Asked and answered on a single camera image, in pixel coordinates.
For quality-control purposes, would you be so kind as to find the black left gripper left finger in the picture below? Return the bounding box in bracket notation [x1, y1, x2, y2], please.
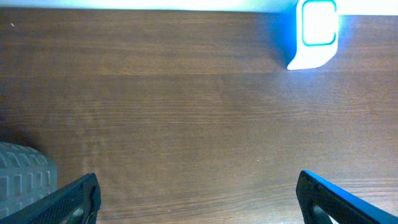
[1, 173, 101, 224]

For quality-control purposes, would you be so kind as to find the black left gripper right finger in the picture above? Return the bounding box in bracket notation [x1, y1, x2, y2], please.
[296, 170, 397, 224]

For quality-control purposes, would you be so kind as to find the white barcode scanner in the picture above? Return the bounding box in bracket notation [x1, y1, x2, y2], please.
[287, 0, 339, 70]

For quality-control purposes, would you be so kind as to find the grey plastic basket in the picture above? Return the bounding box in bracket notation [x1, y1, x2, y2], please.
[0, 142, 58, 218]

